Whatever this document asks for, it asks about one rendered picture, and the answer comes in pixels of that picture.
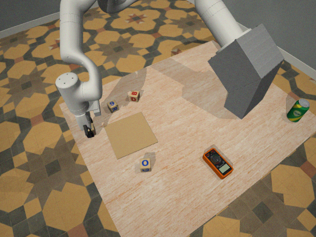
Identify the green drink can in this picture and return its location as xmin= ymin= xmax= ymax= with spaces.
xmin=287 ymin=99 xmax=310 ymax=122

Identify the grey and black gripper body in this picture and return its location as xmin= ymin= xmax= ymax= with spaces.
xmin=75 ymin=111 xmax=91 ymax=131

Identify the tan mat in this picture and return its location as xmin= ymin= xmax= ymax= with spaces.
xmin=104 ymin=112 xmax=158 ymax=159

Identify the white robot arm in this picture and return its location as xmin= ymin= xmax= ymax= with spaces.
xmin=55 ymin=0 xmax=251 ymax=117

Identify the orange digital multimeter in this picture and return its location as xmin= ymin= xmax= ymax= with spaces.
xmin=202 ymin=148 xmax=234 ymax=179

